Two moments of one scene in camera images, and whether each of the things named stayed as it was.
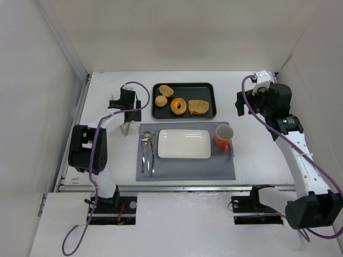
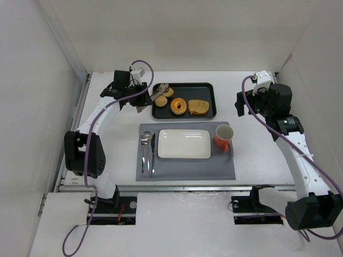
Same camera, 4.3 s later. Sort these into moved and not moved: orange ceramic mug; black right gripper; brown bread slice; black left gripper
Moved: black left gripper
Not moved: brown bread slice; black right gripper; orange ceramic mug
